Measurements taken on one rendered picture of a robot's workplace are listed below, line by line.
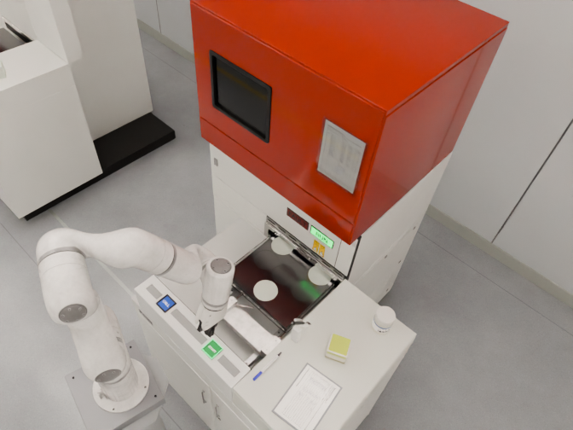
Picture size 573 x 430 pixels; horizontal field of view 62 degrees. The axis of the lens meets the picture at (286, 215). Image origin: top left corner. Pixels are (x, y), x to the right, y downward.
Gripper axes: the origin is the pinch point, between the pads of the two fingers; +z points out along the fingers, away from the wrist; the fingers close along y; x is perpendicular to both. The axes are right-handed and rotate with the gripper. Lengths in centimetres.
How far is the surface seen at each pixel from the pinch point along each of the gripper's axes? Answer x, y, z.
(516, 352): 93, -170, 78
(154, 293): -33.1, -3.5, 15.6
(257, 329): 3.3, -24.6, 18.9
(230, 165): -52, -57, -13
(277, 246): -18, -57, 10
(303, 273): -1, -55, 10
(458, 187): 7, -218, 30
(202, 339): -5.7, -3.9, 15.5
